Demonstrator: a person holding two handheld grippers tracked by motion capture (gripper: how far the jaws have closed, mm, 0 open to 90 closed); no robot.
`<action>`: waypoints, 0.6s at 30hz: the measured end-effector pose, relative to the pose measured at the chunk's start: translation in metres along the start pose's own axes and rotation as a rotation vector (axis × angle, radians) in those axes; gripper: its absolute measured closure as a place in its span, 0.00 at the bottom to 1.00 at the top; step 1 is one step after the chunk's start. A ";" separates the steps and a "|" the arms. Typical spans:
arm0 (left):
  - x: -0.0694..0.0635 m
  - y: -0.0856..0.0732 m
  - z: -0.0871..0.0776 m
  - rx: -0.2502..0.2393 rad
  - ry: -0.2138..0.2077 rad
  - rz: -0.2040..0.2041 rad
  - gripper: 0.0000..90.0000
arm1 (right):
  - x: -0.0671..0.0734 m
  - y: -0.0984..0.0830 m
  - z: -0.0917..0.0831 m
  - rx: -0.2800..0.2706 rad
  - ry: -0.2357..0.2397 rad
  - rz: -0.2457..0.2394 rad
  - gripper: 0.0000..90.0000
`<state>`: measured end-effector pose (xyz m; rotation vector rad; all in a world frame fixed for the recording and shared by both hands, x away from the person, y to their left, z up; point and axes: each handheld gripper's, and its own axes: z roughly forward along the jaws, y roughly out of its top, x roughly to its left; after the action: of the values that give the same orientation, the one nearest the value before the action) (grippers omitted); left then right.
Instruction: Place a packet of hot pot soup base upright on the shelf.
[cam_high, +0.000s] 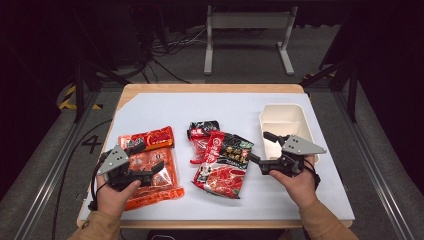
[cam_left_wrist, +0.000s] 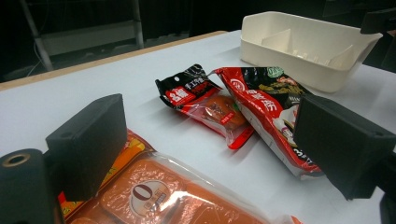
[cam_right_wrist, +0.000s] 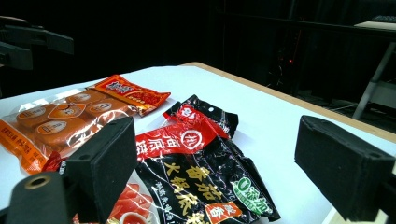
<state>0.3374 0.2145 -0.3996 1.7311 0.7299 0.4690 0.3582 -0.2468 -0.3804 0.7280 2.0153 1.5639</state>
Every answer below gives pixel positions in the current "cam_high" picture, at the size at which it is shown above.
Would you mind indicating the white table mat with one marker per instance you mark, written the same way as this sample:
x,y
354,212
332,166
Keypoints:
x,y
216,106

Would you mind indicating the person's right hand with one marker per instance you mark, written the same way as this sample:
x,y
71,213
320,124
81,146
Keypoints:
x,y
300,190

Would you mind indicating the yellow and black floor tape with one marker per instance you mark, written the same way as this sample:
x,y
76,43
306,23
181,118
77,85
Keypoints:
x,y
66,96

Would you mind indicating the aluminium floor rail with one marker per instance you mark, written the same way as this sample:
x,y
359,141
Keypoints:
x,y
373,173
50,180

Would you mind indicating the person's left hand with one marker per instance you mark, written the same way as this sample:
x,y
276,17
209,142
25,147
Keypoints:
x,y
113,201

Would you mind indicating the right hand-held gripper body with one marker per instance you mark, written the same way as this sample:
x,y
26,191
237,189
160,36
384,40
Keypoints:
x,y
301,145

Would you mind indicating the white metal stand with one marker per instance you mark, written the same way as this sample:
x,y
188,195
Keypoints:
x,y
246,20

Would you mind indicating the person's dark trousers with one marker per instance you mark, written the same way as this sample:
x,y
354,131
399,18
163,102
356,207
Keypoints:
x,y
216,235

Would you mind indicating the large red and black packet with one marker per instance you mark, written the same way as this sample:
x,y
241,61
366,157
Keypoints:
x,y
226,173

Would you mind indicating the orange sauce packet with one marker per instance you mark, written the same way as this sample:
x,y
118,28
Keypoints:
x,y
168,160

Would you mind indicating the small red and black packet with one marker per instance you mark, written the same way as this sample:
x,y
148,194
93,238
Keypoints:
x,y
200,133

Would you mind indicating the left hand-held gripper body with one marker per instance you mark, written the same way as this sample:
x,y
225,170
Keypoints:
x,y
113,160

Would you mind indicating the black tripod stand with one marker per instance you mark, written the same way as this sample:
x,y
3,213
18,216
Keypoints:
x,y
351,93
79,86

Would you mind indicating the white plastic container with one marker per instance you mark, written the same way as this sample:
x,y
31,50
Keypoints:
x,y
283,115

